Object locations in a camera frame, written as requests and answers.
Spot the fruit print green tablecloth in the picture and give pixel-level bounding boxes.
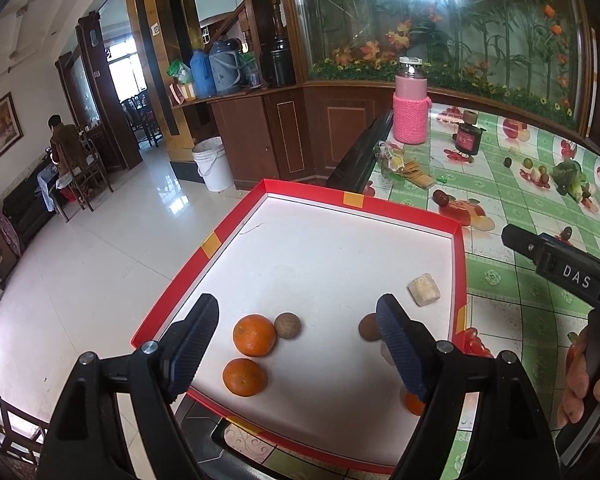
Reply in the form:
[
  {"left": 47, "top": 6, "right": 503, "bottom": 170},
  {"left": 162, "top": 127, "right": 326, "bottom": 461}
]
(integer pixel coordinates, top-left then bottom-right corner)
[{"left": 220, "top": 105, "right": 600, "bottom": 480}]

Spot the wooden cabinet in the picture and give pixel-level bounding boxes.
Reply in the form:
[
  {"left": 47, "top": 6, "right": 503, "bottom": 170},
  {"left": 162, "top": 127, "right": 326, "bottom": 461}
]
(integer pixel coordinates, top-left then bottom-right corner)
[{"left": 170, "top": 85, "right": 396, "bottom": 191}]

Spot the white plastic bucket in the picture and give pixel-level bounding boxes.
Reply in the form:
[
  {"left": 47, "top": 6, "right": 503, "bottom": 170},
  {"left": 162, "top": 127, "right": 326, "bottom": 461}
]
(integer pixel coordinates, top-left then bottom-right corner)
[{"left": 191, "top": 136, "right": 235, "bottom": 192}]

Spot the grey-blue thermos jug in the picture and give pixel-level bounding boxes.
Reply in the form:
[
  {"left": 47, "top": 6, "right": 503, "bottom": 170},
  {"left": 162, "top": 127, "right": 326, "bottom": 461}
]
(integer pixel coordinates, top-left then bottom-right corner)
[{"left": 208, "top": 40, "right": 248, "bottom": 95}]

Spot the black chair back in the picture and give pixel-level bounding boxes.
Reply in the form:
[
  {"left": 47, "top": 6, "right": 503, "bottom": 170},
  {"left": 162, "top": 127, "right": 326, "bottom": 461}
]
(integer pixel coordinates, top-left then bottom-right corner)
[{"left": 325, "top": 110, "right": 395, "bottom": 196}]

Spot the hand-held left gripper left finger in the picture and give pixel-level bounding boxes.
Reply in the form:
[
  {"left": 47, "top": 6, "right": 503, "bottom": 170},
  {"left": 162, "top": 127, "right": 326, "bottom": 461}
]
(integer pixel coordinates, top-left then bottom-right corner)
[{"left": 36, "top": 293, "right": 221, "bottom": 480}]

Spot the green bok choy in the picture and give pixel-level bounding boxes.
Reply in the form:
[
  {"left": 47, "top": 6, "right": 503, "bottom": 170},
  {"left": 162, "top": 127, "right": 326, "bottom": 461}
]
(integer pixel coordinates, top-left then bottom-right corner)
[{"left": 551, "top": 160, "right": 598, "bottom": 203}]

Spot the blue thermos jug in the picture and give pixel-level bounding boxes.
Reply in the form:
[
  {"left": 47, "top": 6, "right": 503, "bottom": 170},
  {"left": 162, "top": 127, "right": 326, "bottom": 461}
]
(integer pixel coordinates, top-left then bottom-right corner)
[{"left": 190, "top": 49, "right": 217, "bottom": 99}]

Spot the brown round fruit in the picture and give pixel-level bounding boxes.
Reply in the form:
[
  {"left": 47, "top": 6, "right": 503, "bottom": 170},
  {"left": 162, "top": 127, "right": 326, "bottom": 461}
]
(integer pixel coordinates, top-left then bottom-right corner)
[
  {"left": 357, "top": 313, "right": 383, "bottom": 342},
  {"left": 273, "top": 312, "right": 302, "bottom": 341}
]

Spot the red box with white inside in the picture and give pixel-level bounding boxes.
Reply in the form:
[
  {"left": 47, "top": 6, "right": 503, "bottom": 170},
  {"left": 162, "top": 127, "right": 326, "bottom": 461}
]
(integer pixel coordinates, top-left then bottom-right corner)
[{"left": 130, "top": 177, "right": 468, "bottom": 476}]

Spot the black jar with red label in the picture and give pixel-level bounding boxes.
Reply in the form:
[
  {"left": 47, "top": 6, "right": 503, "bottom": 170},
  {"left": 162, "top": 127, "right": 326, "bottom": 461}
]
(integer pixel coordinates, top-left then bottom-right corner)
[{"left": 454, "top": 110, "right": 487, "bottom": 156}]

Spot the pink crochet sleeved bottle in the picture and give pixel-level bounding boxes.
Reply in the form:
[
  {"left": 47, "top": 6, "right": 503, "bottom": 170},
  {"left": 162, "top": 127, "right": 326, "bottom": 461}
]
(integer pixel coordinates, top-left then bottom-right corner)
[{"left": 392, "top": 56, "right": 433, "bottom": 145}]

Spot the small orange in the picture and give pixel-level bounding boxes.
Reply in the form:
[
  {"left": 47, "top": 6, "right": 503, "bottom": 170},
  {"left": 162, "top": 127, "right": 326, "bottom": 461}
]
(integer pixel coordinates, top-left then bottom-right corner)
[
  {"left": 404, "top": 391, "right": 427, "bottom": 417},
  {"left": 222, "top": 358, "right": 268, "bottom": 398}
]

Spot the green and white bag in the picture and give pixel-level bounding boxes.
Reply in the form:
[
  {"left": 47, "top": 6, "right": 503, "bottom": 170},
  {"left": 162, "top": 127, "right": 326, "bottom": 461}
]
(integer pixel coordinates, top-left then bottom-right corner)
[{"left": 167, "top": 59, "right": 196, "bottom": 86}]

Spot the glass panel with artificial flowers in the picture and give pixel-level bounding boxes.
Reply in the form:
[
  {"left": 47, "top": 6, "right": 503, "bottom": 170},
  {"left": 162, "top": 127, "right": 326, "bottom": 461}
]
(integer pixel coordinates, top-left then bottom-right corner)
[{"left": 285, "top": 0, "right": 588, "bottom": 131}]

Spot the wooden chair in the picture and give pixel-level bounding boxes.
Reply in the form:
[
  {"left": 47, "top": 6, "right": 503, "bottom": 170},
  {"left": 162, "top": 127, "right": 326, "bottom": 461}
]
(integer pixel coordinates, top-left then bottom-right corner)
[
  {"left": 55, "top": 140, "right": 115, "bottom": 221},
  {"left": 0, "top": 394, "right": 48, "bottom": 461}
]

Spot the black thermos flask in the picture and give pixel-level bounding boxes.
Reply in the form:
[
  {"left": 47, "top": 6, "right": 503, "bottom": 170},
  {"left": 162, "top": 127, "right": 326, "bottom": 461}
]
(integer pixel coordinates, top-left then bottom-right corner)
[{"left": 270, "top": 35, "right": 296, "bottom": 87}]

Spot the clear pack of crackers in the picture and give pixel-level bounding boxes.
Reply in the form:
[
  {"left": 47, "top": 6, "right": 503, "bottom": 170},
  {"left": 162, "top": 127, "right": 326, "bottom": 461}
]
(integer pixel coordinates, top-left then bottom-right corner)
[{"left": 375, "top": 141, "right": 433, "bottom": 188}]

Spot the person's right hand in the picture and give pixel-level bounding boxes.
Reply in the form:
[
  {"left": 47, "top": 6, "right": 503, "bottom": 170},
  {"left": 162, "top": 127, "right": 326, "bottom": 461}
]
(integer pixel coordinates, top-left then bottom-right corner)
[{"left": 562, "top": 330, "right": 600, "bottom": 431}]

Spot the large orange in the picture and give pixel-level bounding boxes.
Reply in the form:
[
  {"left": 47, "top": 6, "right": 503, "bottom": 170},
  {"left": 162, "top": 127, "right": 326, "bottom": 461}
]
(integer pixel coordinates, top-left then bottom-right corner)
[{"left": 232, "top": 313, "right": 277, "bottom": 357}]

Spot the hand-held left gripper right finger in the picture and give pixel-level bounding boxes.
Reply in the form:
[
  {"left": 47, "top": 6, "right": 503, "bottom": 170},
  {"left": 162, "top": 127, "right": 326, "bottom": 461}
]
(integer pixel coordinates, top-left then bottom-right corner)
[{"left": 375, "top": 294, "right": 562, "bottom": 480}]

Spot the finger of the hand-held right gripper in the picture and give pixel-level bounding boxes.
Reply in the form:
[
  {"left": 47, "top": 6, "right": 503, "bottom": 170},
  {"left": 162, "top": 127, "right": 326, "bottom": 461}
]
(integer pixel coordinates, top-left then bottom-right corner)
[{"left": 501, "top": 224, "right": 548, "bottom": 264}]

